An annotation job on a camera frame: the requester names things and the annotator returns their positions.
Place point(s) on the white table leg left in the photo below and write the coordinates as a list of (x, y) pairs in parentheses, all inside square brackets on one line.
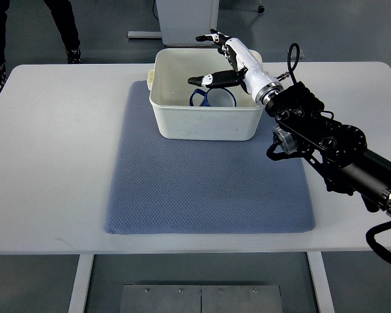
[(81, 283)]

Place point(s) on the white table leg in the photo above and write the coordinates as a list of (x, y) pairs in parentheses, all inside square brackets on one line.
[(320, 282), (81, 283)]

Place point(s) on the cream plastic box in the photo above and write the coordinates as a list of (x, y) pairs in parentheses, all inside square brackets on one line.
[(177, 108)]

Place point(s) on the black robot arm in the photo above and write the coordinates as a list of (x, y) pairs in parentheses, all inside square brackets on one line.
[(338, 152)]

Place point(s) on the white table leg right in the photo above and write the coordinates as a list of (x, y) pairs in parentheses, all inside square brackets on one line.
[(320, 282)]

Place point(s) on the blue textured mat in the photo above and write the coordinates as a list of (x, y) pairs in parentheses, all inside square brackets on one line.
[(201, 187)]

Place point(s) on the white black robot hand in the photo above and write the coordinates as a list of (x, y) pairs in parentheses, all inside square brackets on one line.
[(247, 72)]

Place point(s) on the blue enamel mug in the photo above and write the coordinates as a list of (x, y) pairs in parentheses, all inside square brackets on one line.
[(219, 98)]

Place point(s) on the small grey floor plate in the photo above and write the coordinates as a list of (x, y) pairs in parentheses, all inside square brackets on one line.
[(294, 54)]

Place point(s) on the white pedestal cabinet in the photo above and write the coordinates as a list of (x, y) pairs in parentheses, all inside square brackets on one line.
[(181, 22)]

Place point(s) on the grey metal floor plate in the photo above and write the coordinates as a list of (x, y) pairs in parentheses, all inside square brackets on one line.
[(199, 298)]

